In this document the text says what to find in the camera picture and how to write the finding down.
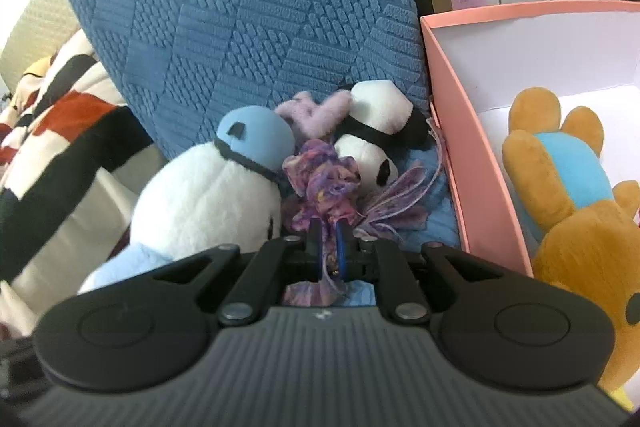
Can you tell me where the purple fabric doll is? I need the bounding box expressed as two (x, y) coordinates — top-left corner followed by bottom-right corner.
(282, 139), (442, 307)

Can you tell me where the white blue snowman plush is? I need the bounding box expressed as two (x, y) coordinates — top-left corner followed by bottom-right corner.
(80, 106), (295, 293)

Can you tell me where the pink plush toy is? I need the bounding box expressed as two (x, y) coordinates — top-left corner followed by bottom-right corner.
(274, 90), (352, 145)

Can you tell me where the panda plush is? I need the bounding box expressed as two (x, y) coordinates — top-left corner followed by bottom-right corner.
(334, 80), (430, 195)

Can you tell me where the brown bear plush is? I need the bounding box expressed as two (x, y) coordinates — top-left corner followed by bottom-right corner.
(502, 87), (639, 410)

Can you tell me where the striped colourful blanket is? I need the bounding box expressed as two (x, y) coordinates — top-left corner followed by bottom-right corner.
(1, 30), (166, 339)

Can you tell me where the blue textured pillow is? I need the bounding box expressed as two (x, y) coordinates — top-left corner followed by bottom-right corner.
(34, 0), (461, 253)

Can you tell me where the pink storage box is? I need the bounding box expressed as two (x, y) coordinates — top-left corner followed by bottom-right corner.
(421, 0), (639, 274)

